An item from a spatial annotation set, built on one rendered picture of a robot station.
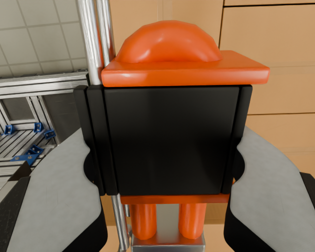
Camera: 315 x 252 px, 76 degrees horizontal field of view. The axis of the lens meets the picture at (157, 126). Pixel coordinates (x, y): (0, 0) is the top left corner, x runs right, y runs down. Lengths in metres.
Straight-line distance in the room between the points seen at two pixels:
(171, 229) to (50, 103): 1.21
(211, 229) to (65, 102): 1.08
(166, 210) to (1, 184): 0.55
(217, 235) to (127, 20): 0.67
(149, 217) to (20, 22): 1.44
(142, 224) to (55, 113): 1.23
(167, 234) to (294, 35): 0.82
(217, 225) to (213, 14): 0.64
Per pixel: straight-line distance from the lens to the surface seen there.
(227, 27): 0.81
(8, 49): 1.60
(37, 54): 1.52
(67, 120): 1.35
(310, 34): 0.94
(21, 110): 1.45
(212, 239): 0.47
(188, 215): 0.17
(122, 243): 0.18
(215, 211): 0.45
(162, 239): 0.19
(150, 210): 0.17
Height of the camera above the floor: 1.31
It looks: 61 degrees down
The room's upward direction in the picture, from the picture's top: 179 degrees clockwise
